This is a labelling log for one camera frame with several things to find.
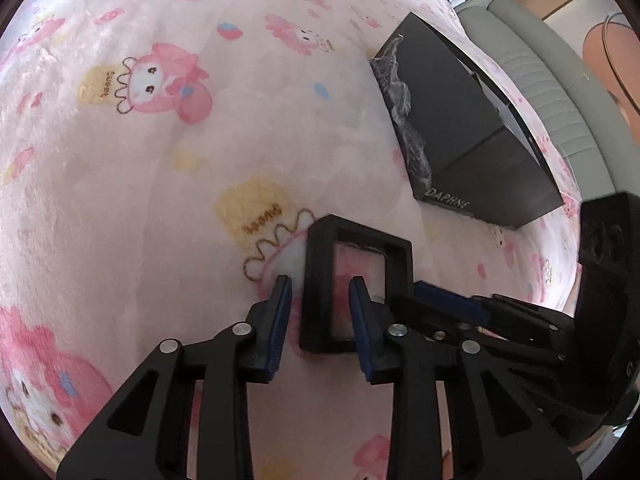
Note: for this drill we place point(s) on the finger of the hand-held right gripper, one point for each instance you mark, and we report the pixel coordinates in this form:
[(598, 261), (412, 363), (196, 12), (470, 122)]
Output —
[(520, 347), (450, 301)]

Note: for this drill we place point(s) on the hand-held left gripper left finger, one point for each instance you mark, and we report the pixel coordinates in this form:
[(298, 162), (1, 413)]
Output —
[(277, 331)]

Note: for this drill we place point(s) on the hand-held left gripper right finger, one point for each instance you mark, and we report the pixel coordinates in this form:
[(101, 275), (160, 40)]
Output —
[(361, 331)]

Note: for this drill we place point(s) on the black square frame box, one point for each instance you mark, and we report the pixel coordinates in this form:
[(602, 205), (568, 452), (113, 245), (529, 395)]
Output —
[(320, 260)]

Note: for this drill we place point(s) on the large black cardboard box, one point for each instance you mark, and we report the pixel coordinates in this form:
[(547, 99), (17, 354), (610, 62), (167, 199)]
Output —
[(475, 150)]

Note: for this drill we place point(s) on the pink cartoon printed blanket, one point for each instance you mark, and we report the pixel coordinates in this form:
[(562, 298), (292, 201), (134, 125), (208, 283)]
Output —
[(150, 185)]

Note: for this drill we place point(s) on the grey padded sofa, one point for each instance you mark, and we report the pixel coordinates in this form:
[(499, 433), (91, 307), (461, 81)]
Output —
[(550, 75)]

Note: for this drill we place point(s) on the pink round rug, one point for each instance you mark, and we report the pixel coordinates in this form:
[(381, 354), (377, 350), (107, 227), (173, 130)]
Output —
[(595, 55)]

